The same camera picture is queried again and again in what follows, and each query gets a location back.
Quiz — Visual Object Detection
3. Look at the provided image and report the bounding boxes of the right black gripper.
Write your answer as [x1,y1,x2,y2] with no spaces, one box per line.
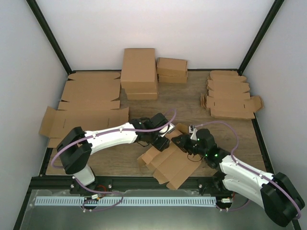
[172,134,207,157]

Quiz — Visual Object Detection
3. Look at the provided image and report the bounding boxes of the small cardboard box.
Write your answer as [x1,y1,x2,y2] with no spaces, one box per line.
[158,72,188,83]
[156,57,188,77]
[136,123,202,190]

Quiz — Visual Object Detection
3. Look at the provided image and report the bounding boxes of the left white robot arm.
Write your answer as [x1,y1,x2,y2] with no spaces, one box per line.
[55,113,175,194]

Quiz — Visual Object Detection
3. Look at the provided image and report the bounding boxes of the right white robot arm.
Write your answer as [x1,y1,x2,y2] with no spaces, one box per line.
[171,127,305,227]

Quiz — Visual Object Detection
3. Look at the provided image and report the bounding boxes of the large folded cardboard box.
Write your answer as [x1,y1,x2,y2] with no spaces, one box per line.
[120,48,158,93]

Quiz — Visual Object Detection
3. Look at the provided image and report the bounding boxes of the small folded cardboard box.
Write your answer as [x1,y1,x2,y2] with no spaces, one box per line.
[156,57,188,77]

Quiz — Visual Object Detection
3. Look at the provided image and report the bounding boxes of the stack of flat cardboard blanks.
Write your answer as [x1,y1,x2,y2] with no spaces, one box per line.
[201,70,264,119]

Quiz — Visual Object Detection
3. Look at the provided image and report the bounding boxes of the large flat cardboard sheet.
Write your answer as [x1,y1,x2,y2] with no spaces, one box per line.
[39,71,129,148]

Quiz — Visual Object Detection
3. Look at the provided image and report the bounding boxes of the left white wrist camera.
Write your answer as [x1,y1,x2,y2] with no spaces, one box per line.
[158,123,175,137]

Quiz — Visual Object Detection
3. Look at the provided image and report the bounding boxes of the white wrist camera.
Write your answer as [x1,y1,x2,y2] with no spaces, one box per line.
[189,125,198,140]
[158,123,175,137]

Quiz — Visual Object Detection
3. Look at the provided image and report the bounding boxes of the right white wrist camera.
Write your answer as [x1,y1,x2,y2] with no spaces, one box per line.
[189,125,198,140]

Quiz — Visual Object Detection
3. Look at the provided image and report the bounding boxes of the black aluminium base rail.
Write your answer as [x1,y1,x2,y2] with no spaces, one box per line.
[29,175,232,196]

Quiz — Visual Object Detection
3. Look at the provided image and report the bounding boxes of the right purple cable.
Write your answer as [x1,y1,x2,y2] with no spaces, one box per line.
[191,121,302,220]

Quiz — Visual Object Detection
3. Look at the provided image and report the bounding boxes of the purple cable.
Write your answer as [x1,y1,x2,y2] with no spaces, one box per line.
[51,108,177,213]
[191,121,302,220]

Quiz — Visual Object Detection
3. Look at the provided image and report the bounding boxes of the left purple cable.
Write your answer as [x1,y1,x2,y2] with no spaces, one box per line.
[51,108,177,213]

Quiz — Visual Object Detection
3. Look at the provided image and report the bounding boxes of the right black frame post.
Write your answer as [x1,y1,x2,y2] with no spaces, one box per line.
[237,0,284,75]

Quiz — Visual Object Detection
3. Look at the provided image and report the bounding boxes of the black frame post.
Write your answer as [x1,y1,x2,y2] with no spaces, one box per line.
[26,0,73,75]
[237,0,284,75]

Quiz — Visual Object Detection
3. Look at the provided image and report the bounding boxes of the light blue cable duct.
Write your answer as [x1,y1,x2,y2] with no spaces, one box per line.
[34,196,216,207]

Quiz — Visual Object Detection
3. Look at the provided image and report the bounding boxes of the left black frame post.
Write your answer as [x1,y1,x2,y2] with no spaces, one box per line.
[26,0,73,75]

